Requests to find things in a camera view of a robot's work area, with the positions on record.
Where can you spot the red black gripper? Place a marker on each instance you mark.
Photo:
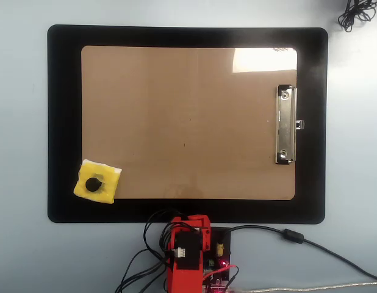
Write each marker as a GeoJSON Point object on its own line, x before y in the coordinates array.
{"type": "Point", "coordinates": [194, 222]}

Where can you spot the yellow sponge with black knob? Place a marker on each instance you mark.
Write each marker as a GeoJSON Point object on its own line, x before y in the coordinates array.
{"type": "Point", "coordinates": [110, 180]}

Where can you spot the red robot arm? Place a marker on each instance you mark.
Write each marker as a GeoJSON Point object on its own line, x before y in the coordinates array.
{"type": "Point", "coordinates": [185, 280]}

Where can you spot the yellow capacitor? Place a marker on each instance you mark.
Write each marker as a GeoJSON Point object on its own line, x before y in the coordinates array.
{"type": "Point", "coordinates": [220, 249]}

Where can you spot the black controller circuit board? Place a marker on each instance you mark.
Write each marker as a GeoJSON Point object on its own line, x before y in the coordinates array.
{"type": "Point", "coordinates": [227, 254]}

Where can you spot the metal clipboard clip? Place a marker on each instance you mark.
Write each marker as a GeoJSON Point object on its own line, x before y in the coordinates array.
{"type": "Point", "coordinates": [285, 128]}

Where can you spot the brown clipboard board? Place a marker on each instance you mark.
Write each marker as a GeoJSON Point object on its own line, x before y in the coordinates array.
{"type": "Point", "coordinates": [145, 91]}

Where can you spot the black rectangular mat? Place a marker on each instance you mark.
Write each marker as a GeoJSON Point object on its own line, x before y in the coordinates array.
{"type": "Point", "coordinates": [63, 122]}

